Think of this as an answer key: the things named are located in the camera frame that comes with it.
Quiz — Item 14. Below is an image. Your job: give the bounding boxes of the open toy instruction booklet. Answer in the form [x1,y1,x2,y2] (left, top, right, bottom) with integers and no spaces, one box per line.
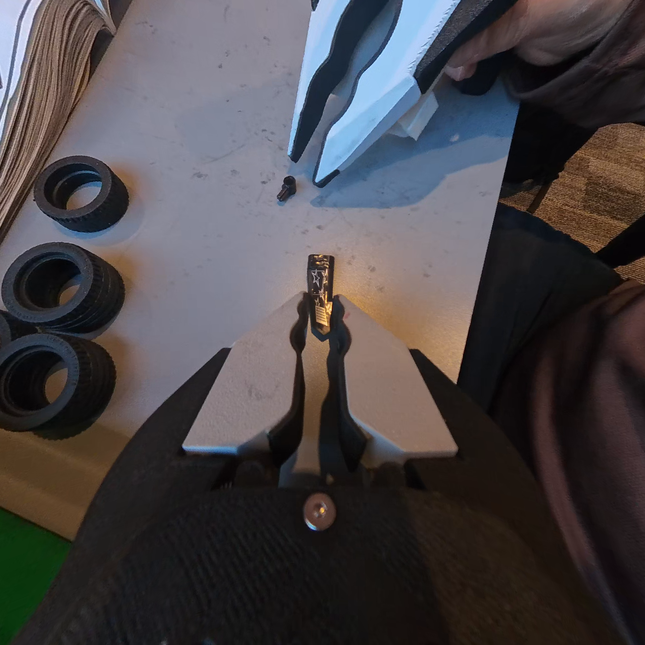
[0,0,119,243]

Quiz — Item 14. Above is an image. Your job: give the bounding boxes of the person's brown sweater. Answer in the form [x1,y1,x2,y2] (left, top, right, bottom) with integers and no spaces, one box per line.
[534,282,645,645]

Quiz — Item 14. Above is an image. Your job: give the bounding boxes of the black star-printed brick piece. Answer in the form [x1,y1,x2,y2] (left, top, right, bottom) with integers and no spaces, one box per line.
[305,253,337,343]

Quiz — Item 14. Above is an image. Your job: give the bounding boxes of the green plastic bin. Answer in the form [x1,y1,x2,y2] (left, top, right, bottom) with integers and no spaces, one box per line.
[0,506,71,645]

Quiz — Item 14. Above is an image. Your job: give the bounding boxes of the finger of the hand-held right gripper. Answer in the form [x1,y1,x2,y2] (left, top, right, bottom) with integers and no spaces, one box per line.
[312,0,462,188]
[287,0,404,163]

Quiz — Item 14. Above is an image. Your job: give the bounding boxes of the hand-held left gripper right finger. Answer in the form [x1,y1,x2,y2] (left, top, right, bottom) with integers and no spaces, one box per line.
[328,294,459,472]

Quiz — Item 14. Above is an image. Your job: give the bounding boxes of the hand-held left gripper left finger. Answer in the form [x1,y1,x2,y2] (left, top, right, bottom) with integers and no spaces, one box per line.
[181,292,309,462]

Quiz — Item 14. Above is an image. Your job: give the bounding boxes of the person's right forearm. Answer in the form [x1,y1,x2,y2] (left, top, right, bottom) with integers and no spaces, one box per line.
[504,0,645,129]

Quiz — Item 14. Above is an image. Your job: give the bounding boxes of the person's black pants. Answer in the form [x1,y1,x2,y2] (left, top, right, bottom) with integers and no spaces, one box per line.
[459,202,623,419]

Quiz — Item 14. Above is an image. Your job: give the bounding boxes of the person's right hand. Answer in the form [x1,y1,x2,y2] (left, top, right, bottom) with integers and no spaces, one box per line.
[446,0,626,81]

